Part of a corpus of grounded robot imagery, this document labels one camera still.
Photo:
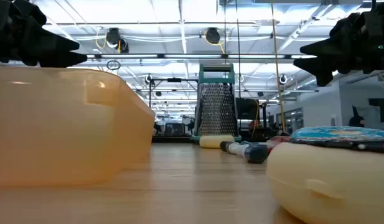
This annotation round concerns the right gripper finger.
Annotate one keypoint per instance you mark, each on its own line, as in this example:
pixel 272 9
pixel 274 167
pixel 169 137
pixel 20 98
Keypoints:
pixel 327 68
pixel 325 48

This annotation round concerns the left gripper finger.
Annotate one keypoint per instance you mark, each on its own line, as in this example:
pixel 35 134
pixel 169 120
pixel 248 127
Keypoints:
pixel 64 59
pixel 54 43

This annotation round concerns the white bottle with dark cap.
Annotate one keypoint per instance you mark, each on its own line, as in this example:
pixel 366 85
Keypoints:
pixel 255 154

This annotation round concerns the donut with dark sprinkled icing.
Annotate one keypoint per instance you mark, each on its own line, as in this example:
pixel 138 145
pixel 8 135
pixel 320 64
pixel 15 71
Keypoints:
pixel 328 186

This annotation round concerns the small white-green object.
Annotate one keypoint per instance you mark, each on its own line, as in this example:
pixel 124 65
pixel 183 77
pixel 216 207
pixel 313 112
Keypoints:
pixel 226 145

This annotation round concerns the small round ceiling reel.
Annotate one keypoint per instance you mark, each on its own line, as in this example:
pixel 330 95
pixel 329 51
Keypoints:
pixel 282 79
pixel 148 79

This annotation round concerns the long ceiling strip light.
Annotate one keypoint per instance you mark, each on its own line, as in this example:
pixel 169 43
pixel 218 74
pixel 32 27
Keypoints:
pixel 194 56
pixel 272 91

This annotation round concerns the person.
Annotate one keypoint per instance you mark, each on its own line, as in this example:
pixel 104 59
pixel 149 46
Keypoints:
pixel 356 122

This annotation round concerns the orange translucent plastic bin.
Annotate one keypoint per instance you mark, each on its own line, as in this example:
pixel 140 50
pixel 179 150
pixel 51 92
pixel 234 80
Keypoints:
pixel 61 124

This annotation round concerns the black monitor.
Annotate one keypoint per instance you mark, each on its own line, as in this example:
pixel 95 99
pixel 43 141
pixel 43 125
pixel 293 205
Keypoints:
pixel 246 109

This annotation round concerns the teal steel box grater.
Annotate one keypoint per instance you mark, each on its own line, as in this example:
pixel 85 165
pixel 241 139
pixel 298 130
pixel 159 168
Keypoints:
pixel 216 109

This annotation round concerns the black wall screen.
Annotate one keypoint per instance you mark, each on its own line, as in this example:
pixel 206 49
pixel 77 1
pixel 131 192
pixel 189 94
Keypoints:
pixel 381 109

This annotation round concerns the black gantry frame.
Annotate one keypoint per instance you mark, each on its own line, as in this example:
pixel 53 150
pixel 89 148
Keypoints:
pixel 174 80

